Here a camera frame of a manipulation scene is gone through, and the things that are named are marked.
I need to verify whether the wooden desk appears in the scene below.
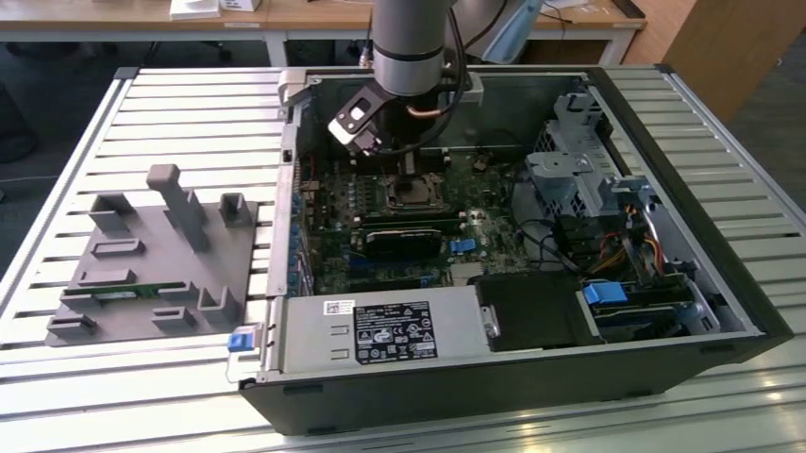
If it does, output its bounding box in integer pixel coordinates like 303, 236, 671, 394
0, 0, 650, 67

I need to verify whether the black plastic bay cover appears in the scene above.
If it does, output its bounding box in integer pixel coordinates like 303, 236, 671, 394
468, 272, 599, 354

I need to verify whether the grey metal drive cage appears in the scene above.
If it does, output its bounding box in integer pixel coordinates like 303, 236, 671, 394
526, 92, 631, 223

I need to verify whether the grey parts rack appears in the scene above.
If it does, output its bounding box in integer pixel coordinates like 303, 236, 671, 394
44, 163, 263, 349

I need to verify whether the wooden cabinet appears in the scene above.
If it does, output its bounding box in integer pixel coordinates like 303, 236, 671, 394
622, 0, 806, 124

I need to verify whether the silver power supply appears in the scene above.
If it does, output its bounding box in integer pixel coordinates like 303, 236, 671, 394
276, 285, 496, 378

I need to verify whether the silver CPU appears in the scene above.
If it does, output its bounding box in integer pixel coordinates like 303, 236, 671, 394
402, 181, 439, 202

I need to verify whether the CPU socket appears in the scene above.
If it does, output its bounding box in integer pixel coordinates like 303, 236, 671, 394
384, 173, 452, 211

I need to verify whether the silver finned heat sink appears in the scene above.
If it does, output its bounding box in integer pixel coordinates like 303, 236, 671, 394
450, 261, 484, 285

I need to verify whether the black graphics card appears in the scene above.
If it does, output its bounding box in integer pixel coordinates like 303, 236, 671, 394
362, 226, 443, 263

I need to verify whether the black PC case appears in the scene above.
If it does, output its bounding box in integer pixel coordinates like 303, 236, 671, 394
223, 63, 795, 438

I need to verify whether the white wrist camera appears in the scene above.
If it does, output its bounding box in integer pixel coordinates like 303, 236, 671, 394
326, 84, 390, 157

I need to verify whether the blue case latch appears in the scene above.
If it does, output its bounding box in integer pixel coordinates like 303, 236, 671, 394
227, 329, 260, 354

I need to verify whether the hard disk in blue carrier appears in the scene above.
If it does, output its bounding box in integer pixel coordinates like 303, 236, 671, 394
582, 280, 694, 341

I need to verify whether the yellow power wire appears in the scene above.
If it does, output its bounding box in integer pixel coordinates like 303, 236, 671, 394
594, 247, 628, 275

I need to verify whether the green motherboard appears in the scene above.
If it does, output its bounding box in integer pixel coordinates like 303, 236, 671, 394
292, 148, 548, 296

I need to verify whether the green RAM stick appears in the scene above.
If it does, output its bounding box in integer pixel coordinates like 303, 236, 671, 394
61, 281, 191, 301

